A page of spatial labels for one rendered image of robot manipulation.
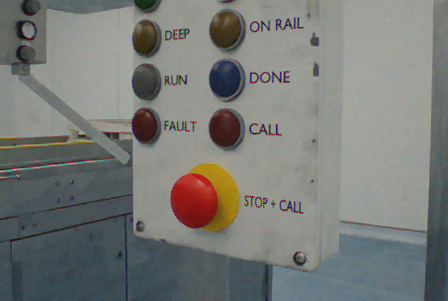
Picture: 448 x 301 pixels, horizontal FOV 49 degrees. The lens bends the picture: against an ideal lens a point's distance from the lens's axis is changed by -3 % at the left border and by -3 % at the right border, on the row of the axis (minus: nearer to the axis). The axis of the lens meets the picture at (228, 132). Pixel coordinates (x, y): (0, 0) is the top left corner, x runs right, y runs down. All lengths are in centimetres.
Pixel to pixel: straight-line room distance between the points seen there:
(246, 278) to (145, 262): 101
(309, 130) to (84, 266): 105
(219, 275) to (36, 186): 73
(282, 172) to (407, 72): 369
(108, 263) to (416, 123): 302
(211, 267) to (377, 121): 365
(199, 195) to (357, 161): 381
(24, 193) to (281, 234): 84
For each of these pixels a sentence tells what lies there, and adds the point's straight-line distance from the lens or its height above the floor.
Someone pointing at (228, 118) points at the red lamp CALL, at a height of 103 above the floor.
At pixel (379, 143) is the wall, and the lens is 408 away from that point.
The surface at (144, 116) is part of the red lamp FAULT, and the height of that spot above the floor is 103.
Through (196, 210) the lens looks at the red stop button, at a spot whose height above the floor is 97.
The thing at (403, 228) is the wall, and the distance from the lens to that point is 412.
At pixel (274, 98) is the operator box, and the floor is 104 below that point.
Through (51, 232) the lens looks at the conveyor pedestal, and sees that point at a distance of 125.
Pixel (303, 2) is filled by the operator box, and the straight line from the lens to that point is 35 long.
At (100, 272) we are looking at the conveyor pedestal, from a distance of 138.
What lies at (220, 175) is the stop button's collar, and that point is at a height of 99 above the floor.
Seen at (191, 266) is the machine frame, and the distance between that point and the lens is 49.
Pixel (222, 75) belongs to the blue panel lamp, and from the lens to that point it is 36.
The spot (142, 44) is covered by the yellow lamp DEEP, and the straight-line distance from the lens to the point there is 42.
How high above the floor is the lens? 104
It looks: 3 degrees down
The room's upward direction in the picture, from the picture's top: straight up
